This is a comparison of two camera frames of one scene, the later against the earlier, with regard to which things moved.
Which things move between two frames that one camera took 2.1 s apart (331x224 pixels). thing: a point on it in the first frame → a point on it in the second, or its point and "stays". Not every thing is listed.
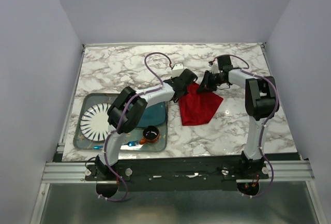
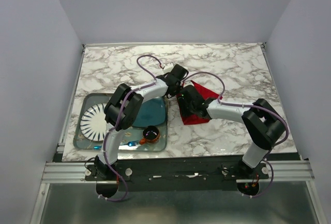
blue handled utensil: x=130 y=144 stays
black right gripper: x=206 y=85 → x=187 y=113
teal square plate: x=153 y=115 stays
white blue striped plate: x=94 y=121 stays
